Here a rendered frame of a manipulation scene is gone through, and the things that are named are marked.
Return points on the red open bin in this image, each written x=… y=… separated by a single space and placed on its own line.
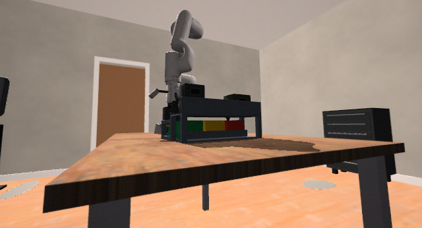
x=234 y=125

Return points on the yellow open bin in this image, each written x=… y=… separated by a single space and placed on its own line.
x=213 y=125

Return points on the green bin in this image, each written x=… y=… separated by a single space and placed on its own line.
x=191 y=126

